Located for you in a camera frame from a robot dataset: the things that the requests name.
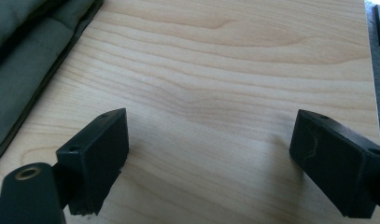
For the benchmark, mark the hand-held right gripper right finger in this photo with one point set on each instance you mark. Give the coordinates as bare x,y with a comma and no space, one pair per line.
330,168

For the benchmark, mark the dark green cloth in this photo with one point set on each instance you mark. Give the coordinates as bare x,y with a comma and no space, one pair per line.
21,59

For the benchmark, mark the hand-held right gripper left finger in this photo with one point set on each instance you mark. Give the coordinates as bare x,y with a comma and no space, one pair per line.
97,158

